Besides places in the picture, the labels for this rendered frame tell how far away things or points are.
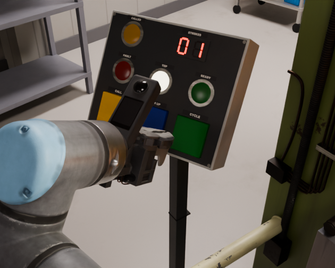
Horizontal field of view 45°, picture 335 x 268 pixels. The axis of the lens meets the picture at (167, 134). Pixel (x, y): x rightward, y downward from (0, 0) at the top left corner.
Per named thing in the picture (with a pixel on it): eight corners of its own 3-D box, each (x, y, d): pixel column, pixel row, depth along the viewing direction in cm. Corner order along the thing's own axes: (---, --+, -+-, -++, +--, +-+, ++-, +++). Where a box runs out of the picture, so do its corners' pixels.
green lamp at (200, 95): (201, 108, 83) (202, 90, 81) (187, 99, 86) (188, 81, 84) (213, 104, 85) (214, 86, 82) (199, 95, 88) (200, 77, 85)
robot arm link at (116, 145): (63, 111, 55) (120, 133, 51) (85, 112, 59) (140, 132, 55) (49, 173, 56) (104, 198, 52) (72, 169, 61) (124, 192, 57)
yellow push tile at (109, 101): (121, 130, 92) (129, 99, 91) (95, 121, 95) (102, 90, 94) (125, 130, 94) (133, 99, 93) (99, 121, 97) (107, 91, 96)
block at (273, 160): (281, 184, 107) (284, 172, 104) (265, 172, 111) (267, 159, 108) (289, 180, 108) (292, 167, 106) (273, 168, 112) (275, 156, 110)
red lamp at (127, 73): (123, 84, 91) (121, 67, 89) (112, 77, 95) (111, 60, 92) (134, 81, 93) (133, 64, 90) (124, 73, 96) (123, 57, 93)
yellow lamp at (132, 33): (132, 48, 90) (131, 29, 88) (122, 41, 93) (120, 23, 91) (143, 44, 92) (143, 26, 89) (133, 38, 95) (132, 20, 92)
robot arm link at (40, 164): (-33, 186, 46) (-10, 105, 44) (45, 174, 57) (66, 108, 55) (24, 227, 42) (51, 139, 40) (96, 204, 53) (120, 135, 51)
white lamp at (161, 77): (160, 96, 87) (160, 78, 85) (149, 88, 90) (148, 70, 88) (172, 92, 89) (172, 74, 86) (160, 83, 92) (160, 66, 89)
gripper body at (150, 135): (118, 167, 71) (74, 175, 60) (130, 120, 70) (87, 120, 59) (155, 182, 68) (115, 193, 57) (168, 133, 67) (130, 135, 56)
